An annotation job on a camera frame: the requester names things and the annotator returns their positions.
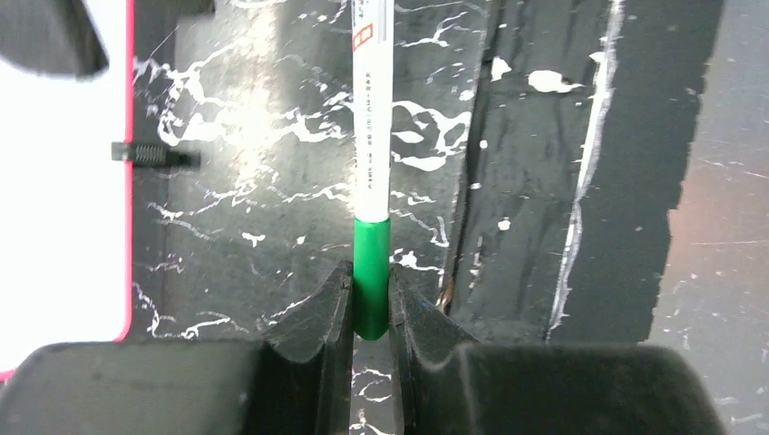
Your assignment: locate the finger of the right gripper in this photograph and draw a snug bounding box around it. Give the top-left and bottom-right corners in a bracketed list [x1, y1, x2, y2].
[1, 0, 109, 79]

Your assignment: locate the green marker cap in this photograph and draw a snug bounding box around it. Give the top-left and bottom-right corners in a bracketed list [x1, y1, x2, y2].
[353, 218, 390, 341]

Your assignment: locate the white green whiteboard marker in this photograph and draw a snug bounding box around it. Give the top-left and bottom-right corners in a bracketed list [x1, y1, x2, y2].
[352, 0, 394, 223]

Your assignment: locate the black clip on whiteboard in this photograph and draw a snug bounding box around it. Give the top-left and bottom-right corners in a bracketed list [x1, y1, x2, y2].
[111, 142, 200, 168]

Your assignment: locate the pink framed whiteboard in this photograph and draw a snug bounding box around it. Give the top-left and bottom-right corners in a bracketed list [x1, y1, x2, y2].
[1, 1, 134, 379]

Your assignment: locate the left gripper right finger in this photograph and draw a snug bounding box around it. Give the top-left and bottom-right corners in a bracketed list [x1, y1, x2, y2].
[389, 267, 725, 435]

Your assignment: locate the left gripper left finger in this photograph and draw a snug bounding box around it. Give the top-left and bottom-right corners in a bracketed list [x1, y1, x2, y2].
[1, 261, 354, 434]

